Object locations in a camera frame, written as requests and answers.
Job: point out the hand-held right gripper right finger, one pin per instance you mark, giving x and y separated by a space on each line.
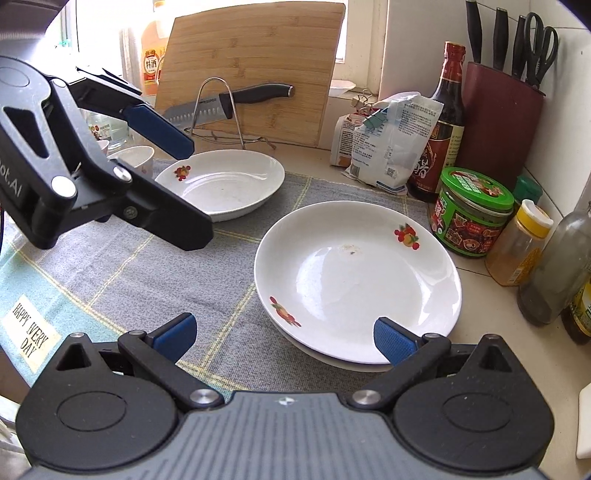
395 341

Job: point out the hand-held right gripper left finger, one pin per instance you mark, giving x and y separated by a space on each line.
175 337

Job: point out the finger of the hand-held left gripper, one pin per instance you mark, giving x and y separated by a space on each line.
161 131
175 221

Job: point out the white ceramic bowl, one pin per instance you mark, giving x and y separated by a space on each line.
102 147
138 159

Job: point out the white fruit-print plate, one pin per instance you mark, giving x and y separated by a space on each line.
231 184
341 286
351 367

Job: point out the orange liquid bottle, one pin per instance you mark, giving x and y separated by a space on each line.
152 60

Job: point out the tall plastic wrap roll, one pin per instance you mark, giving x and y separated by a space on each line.
130 60

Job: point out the grey blue checked cloth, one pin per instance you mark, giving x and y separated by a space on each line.
115 277

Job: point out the bamboo cutting board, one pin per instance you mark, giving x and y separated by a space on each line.
258 55

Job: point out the green-lid sauce jar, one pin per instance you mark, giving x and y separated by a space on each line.
466 221

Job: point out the yellow-lid spice bottle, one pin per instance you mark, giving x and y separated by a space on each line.
512 254

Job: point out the clear glass oil bottle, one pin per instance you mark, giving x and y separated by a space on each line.
554 267

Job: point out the red white food bag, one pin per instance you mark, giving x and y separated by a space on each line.
341 143

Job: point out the small white dish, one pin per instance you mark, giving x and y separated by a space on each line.
341 87

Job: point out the yellow oil bottle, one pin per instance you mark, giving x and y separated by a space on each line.
581 314

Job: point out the white blue plastic bag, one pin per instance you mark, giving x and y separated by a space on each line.
392 147

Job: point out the dark soy sauce bottle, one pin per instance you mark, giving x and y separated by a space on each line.
438 152

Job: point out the green-cap small bottle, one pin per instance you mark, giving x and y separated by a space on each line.
526 189

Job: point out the white plastic object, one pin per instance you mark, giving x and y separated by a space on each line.
585 420

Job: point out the dark red knife block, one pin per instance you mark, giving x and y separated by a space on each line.
498 124

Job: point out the black scissors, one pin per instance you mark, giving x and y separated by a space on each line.
538 69

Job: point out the knife in block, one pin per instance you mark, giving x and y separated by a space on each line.
519 46
501 39
474 32

